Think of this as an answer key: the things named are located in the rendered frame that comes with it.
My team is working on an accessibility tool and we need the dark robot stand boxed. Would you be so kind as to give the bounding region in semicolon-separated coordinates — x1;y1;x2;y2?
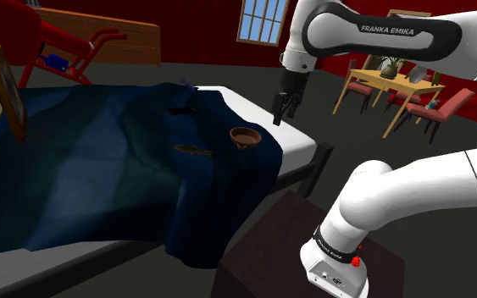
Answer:
210;189;406;298

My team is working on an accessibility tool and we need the window with wooden frame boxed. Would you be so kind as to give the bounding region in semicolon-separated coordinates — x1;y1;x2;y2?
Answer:
236;0;291;47

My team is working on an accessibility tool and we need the wooden framed picture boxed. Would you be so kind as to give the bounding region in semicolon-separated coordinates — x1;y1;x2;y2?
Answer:
0;44;29;143

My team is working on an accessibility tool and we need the wooden dining table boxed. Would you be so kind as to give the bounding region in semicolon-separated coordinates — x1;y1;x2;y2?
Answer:
331;56;446;140

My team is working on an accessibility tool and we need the bed with blue blanket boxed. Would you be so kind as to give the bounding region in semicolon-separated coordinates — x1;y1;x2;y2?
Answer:
0;82;334;298

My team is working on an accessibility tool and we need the brown fish figure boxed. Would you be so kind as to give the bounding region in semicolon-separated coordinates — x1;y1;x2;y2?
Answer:
174;144;213;157

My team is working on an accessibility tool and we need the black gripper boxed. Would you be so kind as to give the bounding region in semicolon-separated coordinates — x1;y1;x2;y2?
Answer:
271;67;310;127

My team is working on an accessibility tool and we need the red dining chair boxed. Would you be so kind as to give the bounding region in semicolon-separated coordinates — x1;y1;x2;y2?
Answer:
335;58;375;116
384;72;434;113
393;87;477;145

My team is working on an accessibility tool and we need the brown bowl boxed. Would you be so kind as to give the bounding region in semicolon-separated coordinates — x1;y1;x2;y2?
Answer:
229;126;263;151

